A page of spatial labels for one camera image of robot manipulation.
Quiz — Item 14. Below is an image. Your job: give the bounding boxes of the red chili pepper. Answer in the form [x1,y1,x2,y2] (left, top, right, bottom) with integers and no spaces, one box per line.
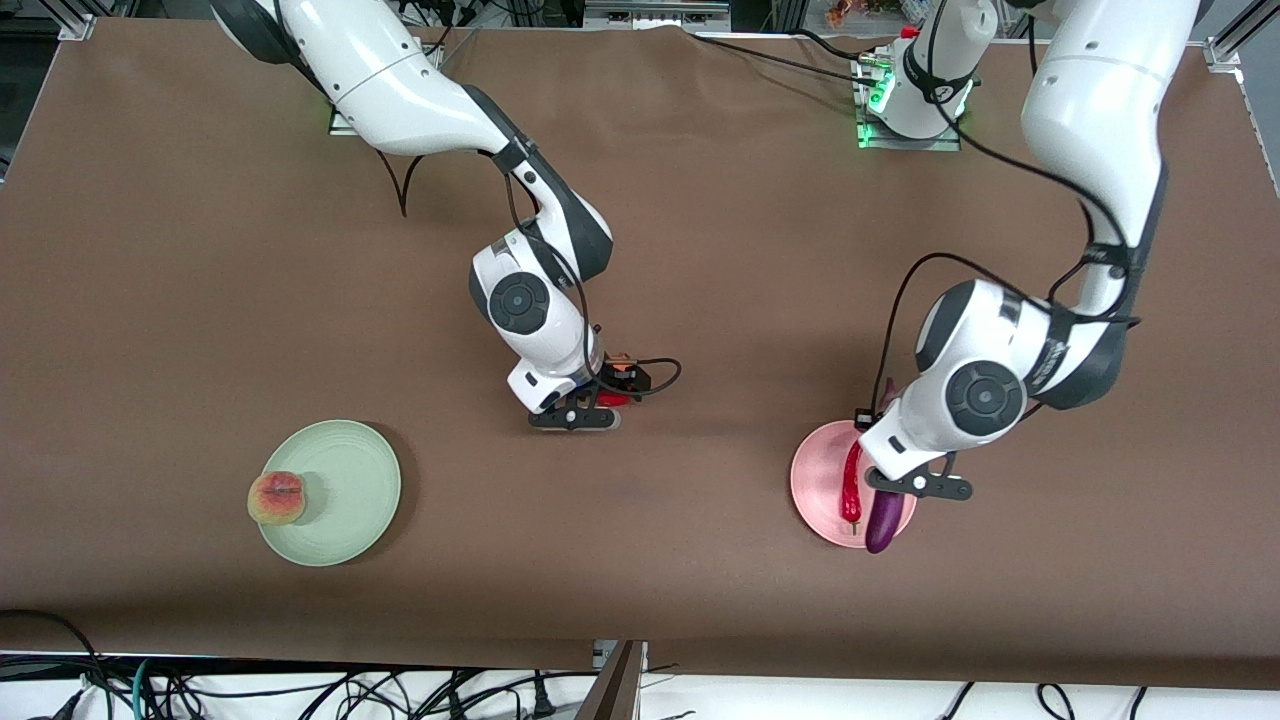
[840,440,864,533]

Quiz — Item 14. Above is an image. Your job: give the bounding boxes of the purple eggplant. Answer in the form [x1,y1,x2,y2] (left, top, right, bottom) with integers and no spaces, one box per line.
[865,378,906,555]

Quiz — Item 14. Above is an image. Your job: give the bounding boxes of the yellow-pink peach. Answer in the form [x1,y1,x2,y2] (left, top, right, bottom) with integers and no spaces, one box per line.
[247,471,307,527]

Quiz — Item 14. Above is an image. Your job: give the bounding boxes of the pink round plate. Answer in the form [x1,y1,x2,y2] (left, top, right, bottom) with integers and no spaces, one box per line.
[790,420,919,550]

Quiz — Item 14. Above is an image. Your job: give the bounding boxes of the brown table cloth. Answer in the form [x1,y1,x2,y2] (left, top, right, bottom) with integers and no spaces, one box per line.
[0,18,1280,691]

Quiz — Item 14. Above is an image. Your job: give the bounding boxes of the light green round plate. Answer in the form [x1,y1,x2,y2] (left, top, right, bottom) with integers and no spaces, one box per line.
[257,419,403,568]

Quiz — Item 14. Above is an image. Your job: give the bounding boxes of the brown support beam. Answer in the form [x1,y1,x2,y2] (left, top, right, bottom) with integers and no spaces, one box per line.
[575,640,649,720]

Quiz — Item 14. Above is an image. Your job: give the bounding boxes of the grey metal box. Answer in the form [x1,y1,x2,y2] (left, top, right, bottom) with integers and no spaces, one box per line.
[585,0,731,31]

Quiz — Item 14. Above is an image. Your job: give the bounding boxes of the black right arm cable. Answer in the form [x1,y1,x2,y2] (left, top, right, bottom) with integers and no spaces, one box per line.
[395,150,683,399]

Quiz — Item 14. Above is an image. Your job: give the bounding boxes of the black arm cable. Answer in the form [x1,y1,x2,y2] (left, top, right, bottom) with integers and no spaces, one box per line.
[395,150,683,399]
[880,0,1141,411]

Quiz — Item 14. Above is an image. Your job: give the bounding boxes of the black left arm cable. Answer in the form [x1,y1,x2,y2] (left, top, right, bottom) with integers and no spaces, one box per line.
[880,0,1141,411]

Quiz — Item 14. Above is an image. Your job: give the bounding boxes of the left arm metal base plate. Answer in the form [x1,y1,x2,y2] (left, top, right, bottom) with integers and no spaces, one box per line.
[852,50,963,153]

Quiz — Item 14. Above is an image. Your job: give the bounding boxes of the black cable across cloth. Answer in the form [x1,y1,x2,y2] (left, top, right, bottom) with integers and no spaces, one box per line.
[690,28,871,83]

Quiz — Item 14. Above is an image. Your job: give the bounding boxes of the black looped floor cable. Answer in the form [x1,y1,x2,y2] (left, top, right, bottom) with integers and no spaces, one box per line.
[0,610,106,720]

